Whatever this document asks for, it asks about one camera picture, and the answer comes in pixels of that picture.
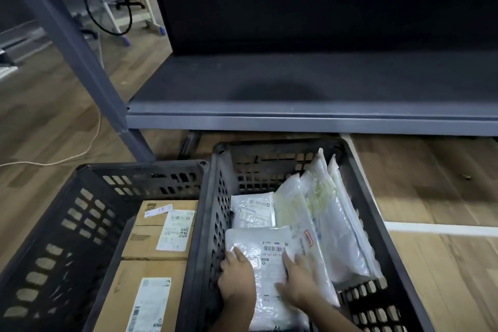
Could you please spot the small cardboard box with label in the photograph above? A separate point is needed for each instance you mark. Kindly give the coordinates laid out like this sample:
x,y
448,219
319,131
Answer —
x,y
149,234

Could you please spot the grey metal shelf rack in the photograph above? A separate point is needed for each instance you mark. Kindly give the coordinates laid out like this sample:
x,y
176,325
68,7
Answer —
x,y
311,86

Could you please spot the person's left hand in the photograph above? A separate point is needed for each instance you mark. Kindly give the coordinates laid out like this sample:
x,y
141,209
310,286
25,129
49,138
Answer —
x,y
235,279

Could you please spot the small white bubble mailer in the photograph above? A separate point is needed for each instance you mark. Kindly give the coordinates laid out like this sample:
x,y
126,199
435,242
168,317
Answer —
x,y
253,209

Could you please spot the black back panel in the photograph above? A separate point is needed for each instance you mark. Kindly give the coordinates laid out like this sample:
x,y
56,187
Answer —
x,y
319,1

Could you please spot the person's right forearm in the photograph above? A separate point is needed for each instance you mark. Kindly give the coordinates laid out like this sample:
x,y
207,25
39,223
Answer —
x,y
334,318

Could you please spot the white mailer with red sticker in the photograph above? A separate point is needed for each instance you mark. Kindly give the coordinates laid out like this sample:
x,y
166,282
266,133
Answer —
x,y
295,211

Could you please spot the person's right thumb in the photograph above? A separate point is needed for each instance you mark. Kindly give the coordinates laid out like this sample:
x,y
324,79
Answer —
x,y
281,289

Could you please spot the person's left forearm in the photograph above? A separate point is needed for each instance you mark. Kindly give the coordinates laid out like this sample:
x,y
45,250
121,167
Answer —
x,y
233,318

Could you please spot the person's left thumb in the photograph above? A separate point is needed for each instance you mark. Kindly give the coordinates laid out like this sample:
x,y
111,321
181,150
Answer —
x,y
242,256

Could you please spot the tall white plastic mailer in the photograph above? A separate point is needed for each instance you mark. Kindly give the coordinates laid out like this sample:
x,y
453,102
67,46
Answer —
x,y
334,234

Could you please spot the thin white plastic mailer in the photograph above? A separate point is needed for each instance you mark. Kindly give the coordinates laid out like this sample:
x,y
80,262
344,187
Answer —
x,y
360,234

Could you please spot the black plastic crate with boxes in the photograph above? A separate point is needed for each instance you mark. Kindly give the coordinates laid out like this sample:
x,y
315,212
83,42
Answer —
x,y
58,226

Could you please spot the white bubble mailer with label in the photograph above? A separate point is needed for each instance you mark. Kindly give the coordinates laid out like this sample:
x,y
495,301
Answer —
x,y
268,265

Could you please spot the large cardboard box with label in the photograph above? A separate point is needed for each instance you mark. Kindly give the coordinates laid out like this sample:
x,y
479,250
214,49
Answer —
x,y
116,296

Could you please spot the person's right hand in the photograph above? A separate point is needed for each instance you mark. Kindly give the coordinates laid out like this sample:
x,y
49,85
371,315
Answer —
x,y
301,281

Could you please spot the black plastic crate with mailers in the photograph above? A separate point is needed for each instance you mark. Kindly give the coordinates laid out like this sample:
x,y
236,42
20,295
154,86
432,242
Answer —
x,y
218,203

